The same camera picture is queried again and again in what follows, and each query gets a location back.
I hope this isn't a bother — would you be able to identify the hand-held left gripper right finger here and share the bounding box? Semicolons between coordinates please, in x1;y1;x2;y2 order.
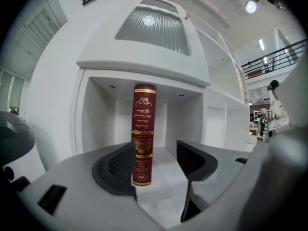
176;140;254;224

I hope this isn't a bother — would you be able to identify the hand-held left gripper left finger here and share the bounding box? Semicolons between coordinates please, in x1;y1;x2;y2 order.
14;140;169;231

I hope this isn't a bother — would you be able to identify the red hardcover book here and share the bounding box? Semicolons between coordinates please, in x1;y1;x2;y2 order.
131;83;158;186

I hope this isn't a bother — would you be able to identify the white desk with shelves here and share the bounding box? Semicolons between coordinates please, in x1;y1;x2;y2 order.
25;0;252;228

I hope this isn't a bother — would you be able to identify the white and grey appliance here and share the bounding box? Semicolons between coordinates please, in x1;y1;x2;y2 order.
0;110;37;190

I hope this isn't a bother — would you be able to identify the black balcony railing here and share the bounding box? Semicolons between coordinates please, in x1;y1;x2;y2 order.
241;38;308;75

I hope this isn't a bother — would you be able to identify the ribbed glass cabinet door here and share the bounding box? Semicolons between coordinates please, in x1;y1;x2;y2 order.
115;0;193;56

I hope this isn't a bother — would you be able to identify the round ceiling spotlight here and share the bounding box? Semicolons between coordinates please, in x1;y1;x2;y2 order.
244;0;257;14

